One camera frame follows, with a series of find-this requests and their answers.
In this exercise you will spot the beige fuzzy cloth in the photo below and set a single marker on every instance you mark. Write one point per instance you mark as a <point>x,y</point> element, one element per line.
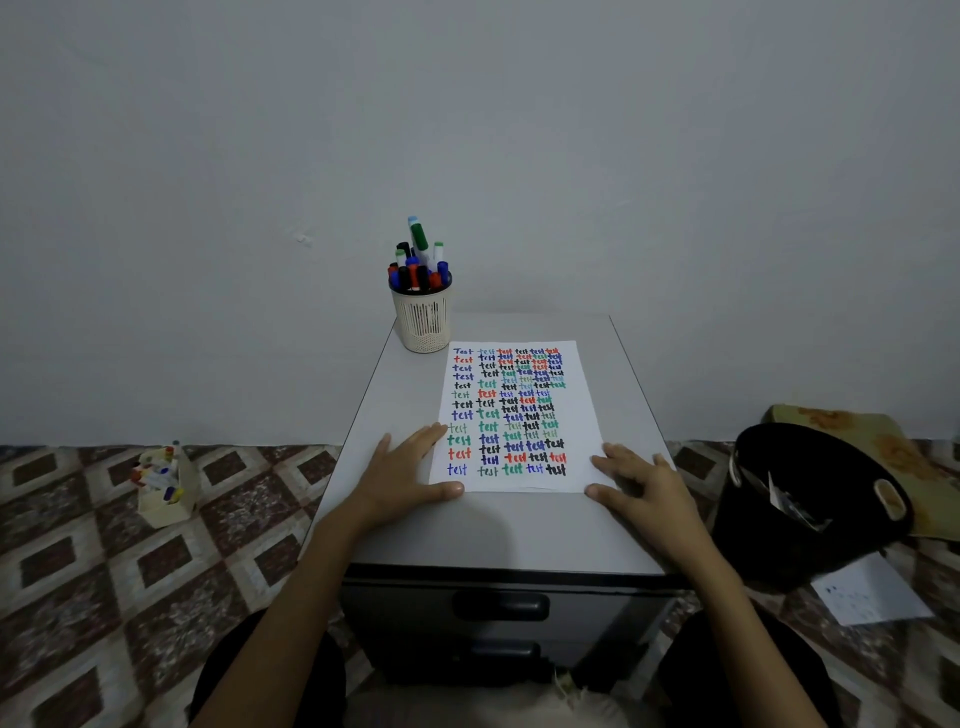
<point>465,712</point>

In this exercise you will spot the beige mesh cup black rim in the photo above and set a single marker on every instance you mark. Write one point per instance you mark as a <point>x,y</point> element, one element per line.
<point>422,322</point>

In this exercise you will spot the light blue capped white marker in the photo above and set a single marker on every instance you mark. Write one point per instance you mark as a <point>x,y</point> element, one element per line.
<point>412,221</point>

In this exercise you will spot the white sheet with faint marks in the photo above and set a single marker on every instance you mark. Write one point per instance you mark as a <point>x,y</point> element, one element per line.
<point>870,592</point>

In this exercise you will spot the person's left hand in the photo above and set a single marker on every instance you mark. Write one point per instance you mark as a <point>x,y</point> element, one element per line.
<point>397,480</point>

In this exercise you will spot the person's left leg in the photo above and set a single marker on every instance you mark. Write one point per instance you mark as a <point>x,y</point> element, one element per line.
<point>225,675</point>

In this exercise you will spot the yellow floral cushion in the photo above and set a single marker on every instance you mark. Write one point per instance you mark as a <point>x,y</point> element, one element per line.
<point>847,424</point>

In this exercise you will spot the small cream box of pens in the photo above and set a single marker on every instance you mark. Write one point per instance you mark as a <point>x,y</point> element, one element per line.
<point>169,510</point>

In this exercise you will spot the green capped white marker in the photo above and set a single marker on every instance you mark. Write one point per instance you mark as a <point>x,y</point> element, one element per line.
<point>420,236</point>

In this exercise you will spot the person's left forearm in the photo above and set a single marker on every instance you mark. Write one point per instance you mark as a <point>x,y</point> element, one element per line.
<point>277,645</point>

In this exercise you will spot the black plastic bucket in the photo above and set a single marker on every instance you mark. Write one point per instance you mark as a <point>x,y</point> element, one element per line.
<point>757,540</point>

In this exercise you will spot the person's right forearm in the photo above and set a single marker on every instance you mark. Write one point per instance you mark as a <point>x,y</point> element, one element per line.
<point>750,652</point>

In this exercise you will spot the person's leg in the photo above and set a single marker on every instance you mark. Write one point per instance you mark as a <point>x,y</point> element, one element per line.
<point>225,675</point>
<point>690,675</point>

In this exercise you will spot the person's right hand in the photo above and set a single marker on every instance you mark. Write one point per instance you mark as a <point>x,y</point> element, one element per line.
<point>660,510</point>

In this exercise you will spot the black capped slim white marker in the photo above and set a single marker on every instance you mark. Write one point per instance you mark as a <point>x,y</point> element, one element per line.
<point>403,279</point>

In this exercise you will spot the black capped script label marker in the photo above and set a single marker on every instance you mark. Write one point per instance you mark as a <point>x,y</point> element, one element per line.
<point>423,277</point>

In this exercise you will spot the grey drawer cabinet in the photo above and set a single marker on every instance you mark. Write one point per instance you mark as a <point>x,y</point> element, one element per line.
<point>525,540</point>

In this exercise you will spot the person's right leg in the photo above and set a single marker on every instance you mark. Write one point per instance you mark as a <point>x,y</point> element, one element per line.
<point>690,675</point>

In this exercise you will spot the white paper with colored writing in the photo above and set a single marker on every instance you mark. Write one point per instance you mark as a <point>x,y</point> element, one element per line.
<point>585,420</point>

